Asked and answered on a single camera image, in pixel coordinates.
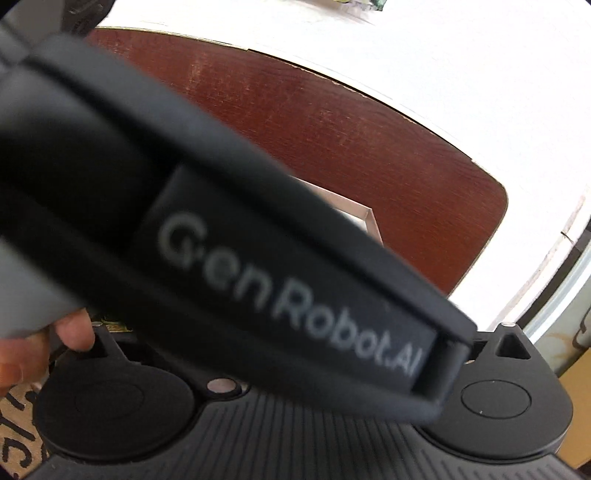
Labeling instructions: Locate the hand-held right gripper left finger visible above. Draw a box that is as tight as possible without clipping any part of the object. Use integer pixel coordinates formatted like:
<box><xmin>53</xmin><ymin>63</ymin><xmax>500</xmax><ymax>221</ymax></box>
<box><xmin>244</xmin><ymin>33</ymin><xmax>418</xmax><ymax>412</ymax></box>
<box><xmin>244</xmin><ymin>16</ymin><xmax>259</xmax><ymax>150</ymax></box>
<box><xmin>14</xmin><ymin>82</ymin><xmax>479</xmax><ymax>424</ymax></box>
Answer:
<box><xmin>91</xmin><ymin>322</ymin><xmax>243</xmax><ymax>400</ymax></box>

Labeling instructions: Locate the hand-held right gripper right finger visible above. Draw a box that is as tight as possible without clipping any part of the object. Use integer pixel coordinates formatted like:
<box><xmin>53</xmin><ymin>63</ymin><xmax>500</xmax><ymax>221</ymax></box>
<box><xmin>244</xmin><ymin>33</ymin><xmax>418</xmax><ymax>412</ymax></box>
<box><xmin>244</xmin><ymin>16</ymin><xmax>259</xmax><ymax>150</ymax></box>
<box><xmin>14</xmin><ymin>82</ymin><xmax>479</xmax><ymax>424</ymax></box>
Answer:
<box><xmin>455</xmin><ymin>322</ymin><xmax>533</xmax><ymax>367</ymax></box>

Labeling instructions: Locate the brown cardboard box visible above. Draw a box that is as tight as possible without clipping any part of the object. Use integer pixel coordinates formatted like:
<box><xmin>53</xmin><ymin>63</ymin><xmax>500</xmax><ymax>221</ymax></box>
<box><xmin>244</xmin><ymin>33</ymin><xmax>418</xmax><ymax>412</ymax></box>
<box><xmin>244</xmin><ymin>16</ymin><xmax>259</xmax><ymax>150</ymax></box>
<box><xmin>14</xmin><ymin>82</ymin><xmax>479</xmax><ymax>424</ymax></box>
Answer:
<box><xmin>294</xmin><ymin>176</ymin><xmax>385</xmax><ymax>244</ymax></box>

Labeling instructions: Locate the person's left hand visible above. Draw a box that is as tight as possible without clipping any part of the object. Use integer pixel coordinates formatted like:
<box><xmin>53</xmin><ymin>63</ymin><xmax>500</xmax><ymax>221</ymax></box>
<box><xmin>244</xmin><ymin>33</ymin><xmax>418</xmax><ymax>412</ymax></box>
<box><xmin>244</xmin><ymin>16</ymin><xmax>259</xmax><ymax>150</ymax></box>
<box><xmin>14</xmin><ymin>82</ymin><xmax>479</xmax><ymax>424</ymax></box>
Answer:
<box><xmin>0</xmin><ymin>308</ymin><xmax>96</xmax><ymax>398</ymax></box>

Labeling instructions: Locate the brown wooden board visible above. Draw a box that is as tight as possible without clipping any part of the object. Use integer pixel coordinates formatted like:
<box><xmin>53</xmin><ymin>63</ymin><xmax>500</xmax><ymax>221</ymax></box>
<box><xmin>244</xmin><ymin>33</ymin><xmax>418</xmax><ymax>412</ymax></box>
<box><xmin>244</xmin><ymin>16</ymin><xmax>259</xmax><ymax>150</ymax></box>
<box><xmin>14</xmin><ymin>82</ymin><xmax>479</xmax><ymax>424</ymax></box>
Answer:
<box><xmin>87</xmin><ymin>25</ymin><xmax>509</xmax><ymax>297</ymax></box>

